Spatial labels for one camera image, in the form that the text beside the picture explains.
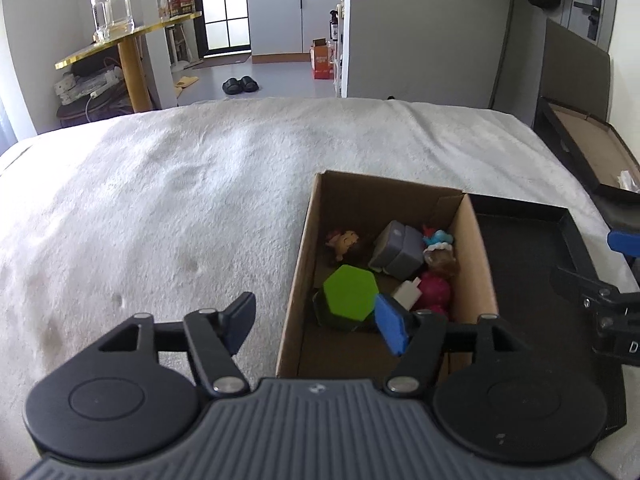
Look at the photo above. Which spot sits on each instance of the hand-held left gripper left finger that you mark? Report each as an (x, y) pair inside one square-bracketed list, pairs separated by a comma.
[(240, 322)]

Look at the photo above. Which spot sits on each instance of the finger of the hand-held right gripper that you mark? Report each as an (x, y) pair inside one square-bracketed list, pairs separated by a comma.
[(575, 284), (625, 242)]

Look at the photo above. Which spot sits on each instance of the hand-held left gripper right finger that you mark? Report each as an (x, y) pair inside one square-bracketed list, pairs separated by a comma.
[(392, 325)]

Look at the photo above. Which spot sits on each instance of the white charger plug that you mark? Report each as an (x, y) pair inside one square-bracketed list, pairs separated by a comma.
[(406, 294)]

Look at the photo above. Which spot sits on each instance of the black tray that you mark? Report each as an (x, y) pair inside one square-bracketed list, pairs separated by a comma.
[(525, 270)]

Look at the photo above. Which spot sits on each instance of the red round toy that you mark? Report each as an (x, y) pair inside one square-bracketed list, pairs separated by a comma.
[(434, 292)]

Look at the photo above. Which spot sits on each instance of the blue hat small figurine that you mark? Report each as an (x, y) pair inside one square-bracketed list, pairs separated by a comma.
[(440, 255)]

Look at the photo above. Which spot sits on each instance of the cardboard box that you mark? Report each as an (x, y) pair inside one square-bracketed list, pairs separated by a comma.
[(305, 260)]

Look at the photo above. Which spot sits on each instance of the brown hair small figurine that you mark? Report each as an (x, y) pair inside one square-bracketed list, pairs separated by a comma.
[(345, 242)]

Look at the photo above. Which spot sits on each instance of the green hexagonal block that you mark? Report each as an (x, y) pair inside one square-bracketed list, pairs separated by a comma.
[(350, 290)]

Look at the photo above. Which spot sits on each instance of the white tissue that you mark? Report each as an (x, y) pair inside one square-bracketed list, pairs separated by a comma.
[(629, 180)]

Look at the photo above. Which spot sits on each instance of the grey plastic case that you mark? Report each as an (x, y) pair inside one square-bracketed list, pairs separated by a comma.
[(400, 247)]

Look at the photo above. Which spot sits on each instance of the black shallow box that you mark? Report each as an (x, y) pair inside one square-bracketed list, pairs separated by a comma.
[(585, 135)]

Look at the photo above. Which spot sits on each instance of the brown headboard panel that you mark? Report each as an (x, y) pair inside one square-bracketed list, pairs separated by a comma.
[(575, 75)]

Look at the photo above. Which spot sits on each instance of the black slipper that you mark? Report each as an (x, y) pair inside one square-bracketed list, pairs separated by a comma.
[(231, 86), (249, 83)]

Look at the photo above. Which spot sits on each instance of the yellow slippers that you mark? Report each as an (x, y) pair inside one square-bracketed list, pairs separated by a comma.
[(185, 85)]

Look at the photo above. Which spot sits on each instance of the orange carton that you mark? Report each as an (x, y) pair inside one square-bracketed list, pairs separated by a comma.
[(322, 60)]

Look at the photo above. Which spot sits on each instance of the gold round table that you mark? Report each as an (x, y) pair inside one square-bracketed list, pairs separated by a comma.
[(132, 70)]

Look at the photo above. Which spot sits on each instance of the white power strip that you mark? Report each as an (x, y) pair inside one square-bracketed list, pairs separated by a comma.
[(85, 82)]

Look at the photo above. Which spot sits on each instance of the white kitchen cabinet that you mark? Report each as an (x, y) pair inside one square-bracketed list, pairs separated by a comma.
[(280, 20)]

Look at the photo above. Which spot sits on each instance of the dark spray bottle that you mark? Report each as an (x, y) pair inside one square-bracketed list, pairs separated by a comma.
[(332, 25)]

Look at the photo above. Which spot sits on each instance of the black framed glass door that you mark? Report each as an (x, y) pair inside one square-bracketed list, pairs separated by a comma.
[(225, 10)]

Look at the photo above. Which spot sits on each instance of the glass jar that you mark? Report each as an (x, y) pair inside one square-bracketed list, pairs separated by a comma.
[(111, 10)]

